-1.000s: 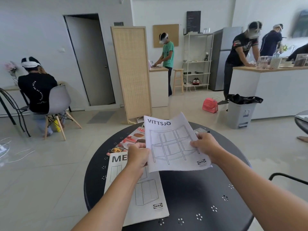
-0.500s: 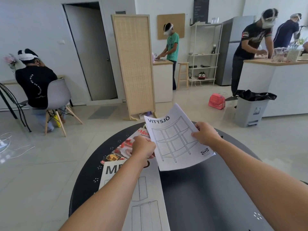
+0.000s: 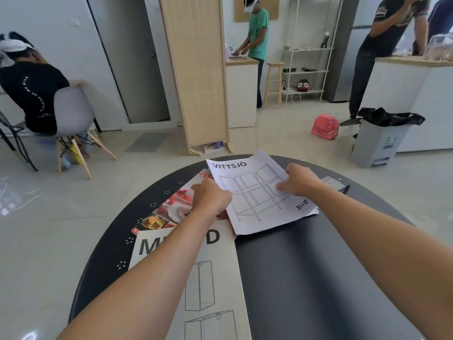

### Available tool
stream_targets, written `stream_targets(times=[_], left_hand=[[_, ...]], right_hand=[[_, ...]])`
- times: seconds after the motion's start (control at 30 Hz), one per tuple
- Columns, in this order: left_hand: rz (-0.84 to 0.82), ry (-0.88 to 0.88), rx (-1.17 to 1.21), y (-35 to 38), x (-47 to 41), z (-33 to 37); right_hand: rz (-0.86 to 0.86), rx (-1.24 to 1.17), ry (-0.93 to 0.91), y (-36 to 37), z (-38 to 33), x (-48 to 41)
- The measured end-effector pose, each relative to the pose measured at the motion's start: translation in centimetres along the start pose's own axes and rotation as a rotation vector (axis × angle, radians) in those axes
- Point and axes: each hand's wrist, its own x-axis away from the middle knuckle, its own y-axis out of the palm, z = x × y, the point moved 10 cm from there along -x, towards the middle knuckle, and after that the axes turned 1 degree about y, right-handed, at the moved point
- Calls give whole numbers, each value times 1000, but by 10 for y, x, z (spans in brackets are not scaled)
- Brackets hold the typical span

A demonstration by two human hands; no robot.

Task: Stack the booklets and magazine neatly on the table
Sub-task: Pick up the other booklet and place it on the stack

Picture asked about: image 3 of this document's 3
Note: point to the grey chair with wooden legs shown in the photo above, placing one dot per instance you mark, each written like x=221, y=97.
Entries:
x=72, y=109

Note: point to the black trash bag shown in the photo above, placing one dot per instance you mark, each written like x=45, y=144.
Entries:
x=389, y=117

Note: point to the red and black appliance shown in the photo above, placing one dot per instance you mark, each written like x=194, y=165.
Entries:
x=303, y=85

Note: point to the person's right hand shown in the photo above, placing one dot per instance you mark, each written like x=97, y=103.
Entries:
x=301, y=181

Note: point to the person's right fingers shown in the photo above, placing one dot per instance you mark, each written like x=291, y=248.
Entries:
x=285, y=187

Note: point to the white cabinet with wooden top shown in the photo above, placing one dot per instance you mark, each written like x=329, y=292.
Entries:
x=241, y=95

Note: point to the person's left fingers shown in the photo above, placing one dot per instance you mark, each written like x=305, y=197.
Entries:
x=200, y=186

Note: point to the grey trash bin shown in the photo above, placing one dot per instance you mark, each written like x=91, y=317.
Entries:
x=377, y=143

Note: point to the person's left hand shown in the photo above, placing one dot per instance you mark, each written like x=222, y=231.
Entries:
x=209, y=198

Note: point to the clear plastic container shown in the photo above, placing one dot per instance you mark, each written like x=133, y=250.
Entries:
x=439, y=49

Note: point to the red food magazine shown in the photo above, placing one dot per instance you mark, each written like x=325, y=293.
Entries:
x=171, y=207

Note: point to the small grey plastic packet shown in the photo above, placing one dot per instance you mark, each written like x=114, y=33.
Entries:
x=331, y=182

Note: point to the grey cabinet assembly booklet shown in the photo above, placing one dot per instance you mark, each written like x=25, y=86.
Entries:
x=219, y=279

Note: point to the grey refrigerator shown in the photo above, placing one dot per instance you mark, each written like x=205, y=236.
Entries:
x=345, y=60

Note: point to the wooden folding screen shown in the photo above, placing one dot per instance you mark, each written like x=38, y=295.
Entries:
x=196, y=67

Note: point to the white shelf assembly booklet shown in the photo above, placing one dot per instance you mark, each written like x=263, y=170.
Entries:
x=254, y=208

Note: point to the pink bag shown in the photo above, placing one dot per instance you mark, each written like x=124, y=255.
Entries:
x=325, y=127

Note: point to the person's left forearm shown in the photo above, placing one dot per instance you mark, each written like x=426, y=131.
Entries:
x=148, y=279

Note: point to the grey door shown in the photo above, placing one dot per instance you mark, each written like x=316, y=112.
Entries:
x=134, y=60

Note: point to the wooden stool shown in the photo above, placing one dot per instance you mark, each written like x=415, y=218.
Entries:
x=273, y=79

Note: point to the purple cloth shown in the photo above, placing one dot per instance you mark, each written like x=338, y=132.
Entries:
x=214, y=146

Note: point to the small black clip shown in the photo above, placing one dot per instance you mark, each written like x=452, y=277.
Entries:
x=344, y=189

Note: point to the cork board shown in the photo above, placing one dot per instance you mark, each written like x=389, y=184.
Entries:
x=239, y=12

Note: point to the person's right forearm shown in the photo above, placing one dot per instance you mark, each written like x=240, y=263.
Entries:
x=382, y=251

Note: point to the black metal chair frame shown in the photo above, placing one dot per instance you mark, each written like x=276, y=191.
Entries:
x=16, y=132

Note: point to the white metal shelf unit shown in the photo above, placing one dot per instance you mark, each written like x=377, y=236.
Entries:
x=311, y=49

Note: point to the white counter island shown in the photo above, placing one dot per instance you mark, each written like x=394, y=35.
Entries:
x=417, y=99

